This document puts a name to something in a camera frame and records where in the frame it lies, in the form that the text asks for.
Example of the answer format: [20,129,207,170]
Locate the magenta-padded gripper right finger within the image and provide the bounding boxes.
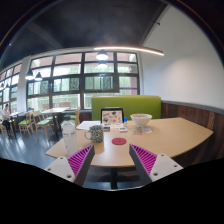
[128,143,184,186]

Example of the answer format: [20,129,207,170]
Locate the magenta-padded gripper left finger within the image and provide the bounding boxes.
[44,144,96,187]

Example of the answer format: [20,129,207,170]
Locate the clear plastic water bottle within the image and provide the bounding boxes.
[60,115,80,156]

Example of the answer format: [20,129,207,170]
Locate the white paper napkin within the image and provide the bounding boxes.
[133,126,153,136]

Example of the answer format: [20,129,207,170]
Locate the speckled green ceramic mug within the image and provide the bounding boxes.
[83,124,105,144]

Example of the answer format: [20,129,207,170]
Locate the flat round red coaster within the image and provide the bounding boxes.
[111,137,128,146]

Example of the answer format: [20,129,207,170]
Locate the white paper sheets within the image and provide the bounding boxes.
[76,120,102,131]

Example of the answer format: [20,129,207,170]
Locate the white ceramic bowl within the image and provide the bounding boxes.
[129,113,153,128]

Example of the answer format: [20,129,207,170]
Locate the group of green-seated wooden chairs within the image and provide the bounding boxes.
[0,107,82,141]

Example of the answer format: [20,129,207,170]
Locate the light wooden dining table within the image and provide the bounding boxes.
[41,106,71,134]

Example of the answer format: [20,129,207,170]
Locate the green upholstered bench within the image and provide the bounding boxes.
[91,95,163,122]

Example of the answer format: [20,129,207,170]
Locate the person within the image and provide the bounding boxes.
[0,103,13,132]

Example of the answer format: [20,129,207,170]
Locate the group of pendant lamps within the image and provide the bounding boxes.
[0,49,110,89]

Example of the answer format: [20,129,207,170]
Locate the curved linear ceiling light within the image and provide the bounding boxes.
[93,45,165,57]

